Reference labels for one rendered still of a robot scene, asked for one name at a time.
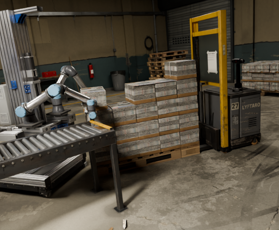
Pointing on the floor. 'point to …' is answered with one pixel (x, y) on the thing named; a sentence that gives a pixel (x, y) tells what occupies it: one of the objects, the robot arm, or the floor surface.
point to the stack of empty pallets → (158, 62)
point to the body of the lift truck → (236, 114)
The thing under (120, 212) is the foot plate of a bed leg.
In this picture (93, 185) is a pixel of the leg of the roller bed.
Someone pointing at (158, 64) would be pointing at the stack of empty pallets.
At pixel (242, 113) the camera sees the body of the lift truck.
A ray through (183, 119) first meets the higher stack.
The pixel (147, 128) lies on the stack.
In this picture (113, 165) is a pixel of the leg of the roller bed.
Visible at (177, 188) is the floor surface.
